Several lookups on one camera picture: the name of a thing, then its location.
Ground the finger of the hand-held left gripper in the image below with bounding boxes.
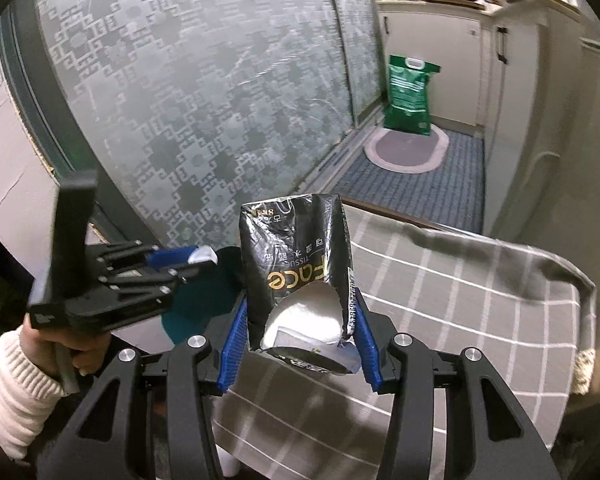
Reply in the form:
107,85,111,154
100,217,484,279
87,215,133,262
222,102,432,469
96,241,220,282
105,266,202,307

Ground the black tissue packet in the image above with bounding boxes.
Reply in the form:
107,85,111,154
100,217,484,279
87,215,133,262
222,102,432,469
239,192,362,376

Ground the white kitchen cabinet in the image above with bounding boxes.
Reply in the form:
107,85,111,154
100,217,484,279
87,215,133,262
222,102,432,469
376,1,487,137

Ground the person's left forearm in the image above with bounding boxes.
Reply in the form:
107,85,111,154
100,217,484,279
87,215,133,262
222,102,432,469
0,331,67,463

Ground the dark wooden seat frame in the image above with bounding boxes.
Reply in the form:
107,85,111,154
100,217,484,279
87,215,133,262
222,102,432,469
339,197,448,233

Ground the white cabinet with black handles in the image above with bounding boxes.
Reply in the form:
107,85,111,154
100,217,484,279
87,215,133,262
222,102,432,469
480,0,583,241

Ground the blue striped floor mat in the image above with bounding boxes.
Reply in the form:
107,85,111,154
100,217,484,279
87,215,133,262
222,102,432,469
329,129,487,237

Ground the dark green trash bin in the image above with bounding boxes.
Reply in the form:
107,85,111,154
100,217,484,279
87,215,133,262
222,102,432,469
159,246,248,343

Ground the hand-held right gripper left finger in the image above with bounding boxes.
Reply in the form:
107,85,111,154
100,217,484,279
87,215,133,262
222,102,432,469
35,304,251,480

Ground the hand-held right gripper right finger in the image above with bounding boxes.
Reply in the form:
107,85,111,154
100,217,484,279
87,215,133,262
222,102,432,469
352,291,561,480

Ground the grey checked seat cushion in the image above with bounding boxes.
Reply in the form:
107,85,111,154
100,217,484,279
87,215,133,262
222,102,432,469
210,204,599,480

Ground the white tissue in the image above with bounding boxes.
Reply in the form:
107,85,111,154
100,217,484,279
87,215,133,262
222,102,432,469
187,246,219,266

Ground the person's left hand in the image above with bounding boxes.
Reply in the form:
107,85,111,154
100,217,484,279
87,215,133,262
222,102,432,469
20,312,112,378

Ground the frosted patterned glass door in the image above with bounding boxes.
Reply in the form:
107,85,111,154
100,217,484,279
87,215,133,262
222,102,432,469
324,0,392,128
0,0,357,291

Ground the oval grey pink mat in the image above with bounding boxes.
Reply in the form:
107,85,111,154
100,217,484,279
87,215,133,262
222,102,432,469
363,126,451,175

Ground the green rice bag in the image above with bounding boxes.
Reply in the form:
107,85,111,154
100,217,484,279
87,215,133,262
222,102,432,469
383,54,442,136

